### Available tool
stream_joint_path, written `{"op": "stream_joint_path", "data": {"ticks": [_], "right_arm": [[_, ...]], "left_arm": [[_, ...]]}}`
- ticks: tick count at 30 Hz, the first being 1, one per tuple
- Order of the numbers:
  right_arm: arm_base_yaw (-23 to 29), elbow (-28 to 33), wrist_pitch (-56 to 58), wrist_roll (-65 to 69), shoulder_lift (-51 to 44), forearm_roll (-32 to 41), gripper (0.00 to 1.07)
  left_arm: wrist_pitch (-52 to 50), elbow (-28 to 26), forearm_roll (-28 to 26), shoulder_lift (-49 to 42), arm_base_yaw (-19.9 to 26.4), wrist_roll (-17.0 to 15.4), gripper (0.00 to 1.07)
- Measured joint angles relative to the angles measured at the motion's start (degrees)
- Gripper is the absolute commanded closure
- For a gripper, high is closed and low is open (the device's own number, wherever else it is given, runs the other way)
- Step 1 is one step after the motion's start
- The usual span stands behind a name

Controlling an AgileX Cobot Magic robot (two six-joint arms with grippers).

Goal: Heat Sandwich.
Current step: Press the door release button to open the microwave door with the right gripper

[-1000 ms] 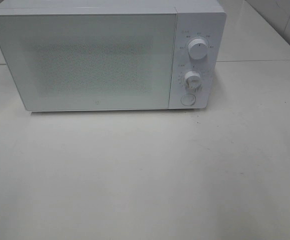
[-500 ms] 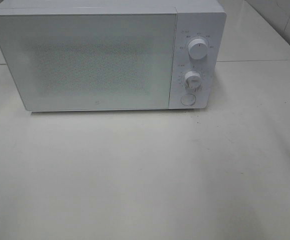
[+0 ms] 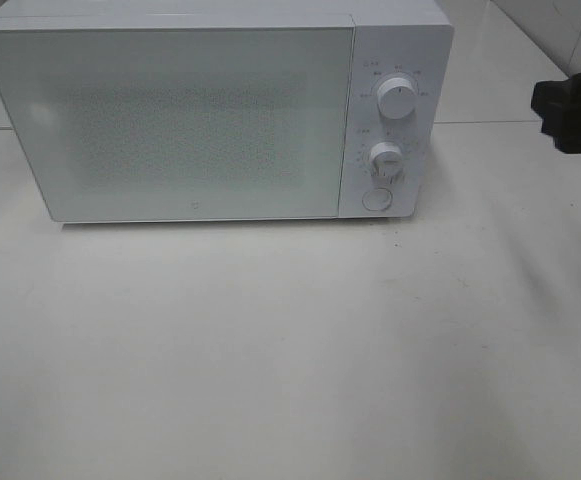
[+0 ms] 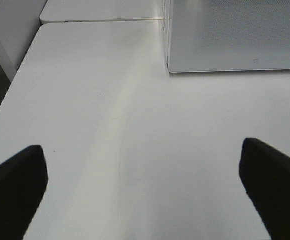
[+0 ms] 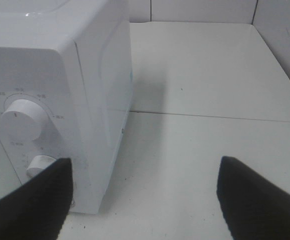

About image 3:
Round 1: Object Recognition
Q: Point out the round white door button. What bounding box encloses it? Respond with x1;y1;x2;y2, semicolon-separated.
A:
362;188;393;212

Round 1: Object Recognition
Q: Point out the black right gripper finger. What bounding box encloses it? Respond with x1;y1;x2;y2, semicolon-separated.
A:
531;73;581;120
541;118;581;155

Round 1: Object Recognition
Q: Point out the upper white power knob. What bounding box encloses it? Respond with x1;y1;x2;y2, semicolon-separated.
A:
375;73;418;120

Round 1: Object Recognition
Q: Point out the white microwave oven body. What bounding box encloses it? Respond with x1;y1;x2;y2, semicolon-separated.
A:
0;1;454;222

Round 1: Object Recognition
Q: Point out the white timer knob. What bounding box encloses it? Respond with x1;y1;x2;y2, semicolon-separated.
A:
368;142;404;178

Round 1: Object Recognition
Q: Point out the white microwave door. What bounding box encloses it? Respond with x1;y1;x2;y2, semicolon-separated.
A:
0;28;353;223

